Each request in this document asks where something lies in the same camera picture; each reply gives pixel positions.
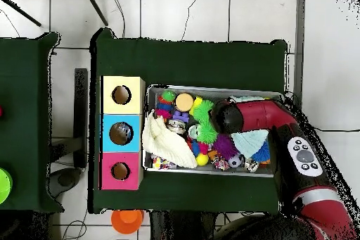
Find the cream waffle cloth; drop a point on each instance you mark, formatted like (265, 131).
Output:
(168, 141)

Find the clear crinkly plastic packet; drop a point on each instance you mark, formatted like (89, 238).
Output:
(123, 132)

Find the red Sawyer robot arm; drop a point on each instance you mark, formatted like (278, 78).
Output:
(261, 116)

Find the shallow mesh bin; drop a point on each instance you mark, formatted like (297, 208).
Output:
(213, 93)

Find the wooden box with three holes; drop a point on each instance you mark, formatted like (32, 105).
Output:
(112, 138)

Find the purple wooden block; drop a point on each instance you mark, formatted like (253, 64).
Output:
(180, 116)

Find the green spiky ball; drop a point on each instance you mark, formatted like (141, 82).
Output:
(203, 110)
(206, 134)

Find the multicolour spiky caterpillar toy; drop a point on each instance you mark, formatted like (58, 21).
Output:
(168, 96)

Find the colourful candy packet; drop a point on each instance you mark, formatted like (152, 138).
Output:
(161, 163)

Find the purple spiky ball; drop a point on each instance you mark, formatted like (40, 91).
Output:
(224, 146)

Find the dark green table cloth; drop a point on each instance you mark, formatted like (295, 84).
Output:
(22, 110)
(182, 62)

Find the mint green cloth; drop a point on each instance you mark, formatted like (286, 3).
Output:
(249, 141)

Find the blue spiky ball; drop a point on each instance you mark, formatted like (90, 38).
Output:
(262, 154)

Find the orange plastic bucket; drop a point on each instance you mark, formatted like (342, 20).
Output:
(126, 220)

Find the grey foot pedal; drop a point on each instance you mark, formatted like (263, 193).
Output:
(66, 179)

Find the black tripod stand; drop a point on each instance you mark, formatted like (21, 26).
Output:
(95, 6)

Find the lime green bowl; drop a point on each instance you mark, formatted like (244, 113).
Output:
(4, 185)

